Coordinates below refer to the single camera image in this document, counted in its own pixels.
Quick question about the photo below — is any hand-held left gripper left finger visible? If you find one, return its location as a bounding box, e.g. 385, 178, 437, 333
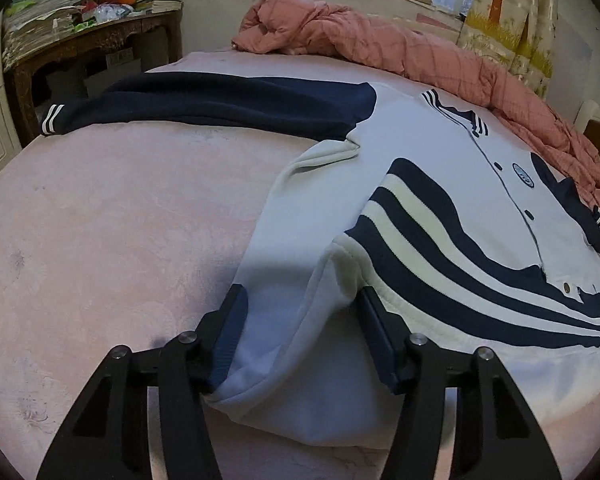
36, 284, 249, 480

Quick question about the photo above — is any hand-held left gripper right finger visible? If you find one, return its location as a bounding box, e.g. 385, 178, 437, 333
354, 287, 562, 480

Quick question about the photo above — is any white and navy striped jacket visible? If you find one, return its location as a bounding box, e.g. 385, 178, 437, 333
40, 72, 600, 448

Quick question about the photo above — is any bed with pink sheet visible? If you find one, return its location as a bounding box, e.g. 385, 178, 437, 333
0, 45, 600, 480

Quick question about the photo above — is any cardboard box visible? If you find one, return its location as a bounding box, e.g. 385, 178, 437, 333
82, 47, 143, 98

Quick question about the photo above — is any pink checked quilt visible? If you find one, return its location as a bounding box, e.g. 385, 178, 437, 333
231, 0, 600, 221

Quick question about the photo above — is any carved wooden desk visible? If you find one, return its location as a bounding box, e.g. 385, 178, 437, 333
2, 2, 183, 148

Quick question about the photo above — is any patterned curtain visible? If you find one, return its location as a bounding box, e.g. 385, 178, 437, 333
457, 0, 561, 98

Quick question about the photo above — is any stack of papers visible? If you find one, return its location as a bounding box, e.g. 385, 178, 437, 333
2, 0, 81, 68

